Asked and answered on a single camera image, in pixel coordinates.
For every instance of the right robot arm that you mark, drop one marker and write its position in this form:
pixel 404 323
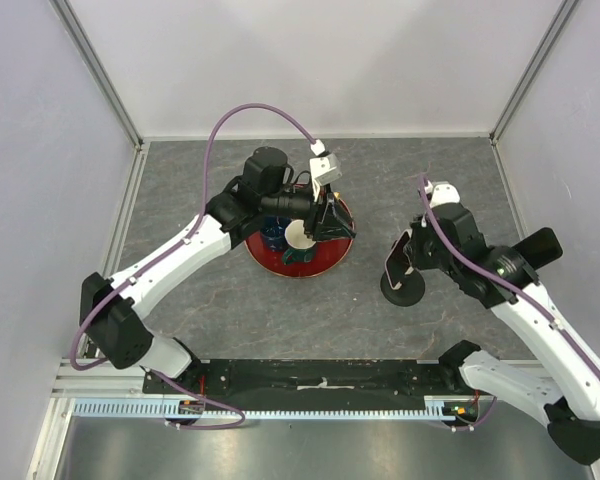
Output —
pixel 505 281

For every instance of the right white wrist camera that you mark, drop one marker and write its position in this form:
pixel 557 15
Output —
pixel 440 193

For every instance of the dark blue cup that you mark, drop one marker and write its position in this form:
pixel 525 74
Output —
pixel 272 233

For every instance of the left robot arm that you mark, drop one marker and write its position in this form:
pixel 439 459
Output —
pixel 113 309

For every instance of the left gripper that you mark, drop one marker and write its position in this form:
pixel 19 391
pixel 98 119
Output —
pixel 320 213

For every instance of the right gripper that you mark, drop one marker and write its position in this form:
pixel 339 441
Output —
pixel 419 229

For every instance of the white cable duct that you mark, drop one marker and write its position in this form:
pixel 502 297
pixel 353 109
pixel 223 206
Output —
pixel 432 410

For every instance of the red round tray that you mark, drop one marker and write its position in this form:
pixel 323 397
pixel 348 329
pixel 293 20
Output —
pixel 300 265

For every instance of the round base phone holder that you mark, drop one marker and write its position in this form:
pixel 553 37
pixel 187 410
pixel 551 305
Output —
pixel 410 292

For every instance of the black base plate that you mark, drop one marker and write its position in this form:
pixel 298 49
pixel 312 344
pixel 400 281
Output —
pixel 322 385

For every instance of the phone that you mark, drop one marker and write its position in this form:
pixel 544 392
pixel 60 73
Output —
pixel 540 248
pixel 397 263

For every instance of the green mug white inside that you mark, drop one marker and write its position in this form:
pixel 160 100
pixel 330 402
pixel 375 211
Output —
pixel 300 248

